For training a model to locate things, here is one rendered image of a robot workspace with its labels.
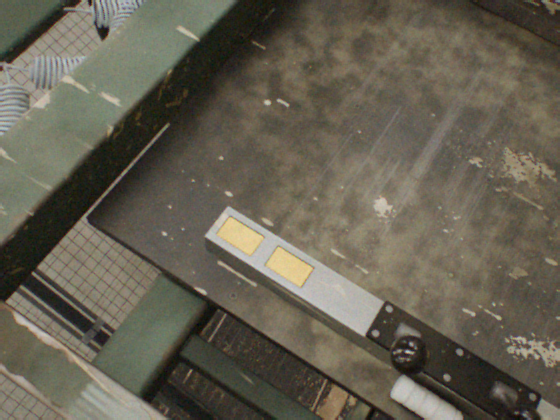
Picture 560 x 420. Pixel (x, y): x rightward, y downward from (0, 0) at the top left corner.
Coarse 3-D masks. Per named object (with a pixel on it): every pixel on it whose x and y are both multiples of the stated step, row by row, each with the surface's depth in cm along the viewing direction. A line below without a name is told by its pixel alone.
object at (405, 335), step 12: (396, 336) 65; (408, 336) 55; (420, 336) 65; (396, 348) 55; (408, 348) 54; (420, 348) 54; (396, 360) 55; (408, 360) 54; (420, 360) 54; (408, 372) 54; (420, 372) 55
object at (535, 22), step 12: (480, 0) 96; (492, 0) 95; (504, 0) 94; (516, 0) 93; (528, 0) 92; (540, 0) 90; (552, 0) 89; (504, 12) 95; (516, 12) 94; (528, 12) 93; (540, 12) 92; (552, 12) 91; (528, 24) 95; (540, 24) 94; (552, 24) 92; (552, 36) 94
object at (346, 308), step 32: (256, 224) 71; (224, 256) 72; (256, 256) 70; (288, 288) 68; (320, 288) 69; (352, 288) 69; (320, 320) 70; (352, 320) 67; (384, 352) 67; (480, 416) 66; (544, 416) 64
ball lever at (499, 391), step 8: (496, 384) 64; (504, 384) 64; (496, 392) 63; (504, 392) 63; (512, 392) 63; (496, 400) 63; (504, 400) 61; (512, 400) 63; (512, 408) 54; (520, 408) 53; (528, 408) 53; (504, 416) 54; (512, 416) 53; (520, 416) 53; (528, 416) 52; (536, 416) 53
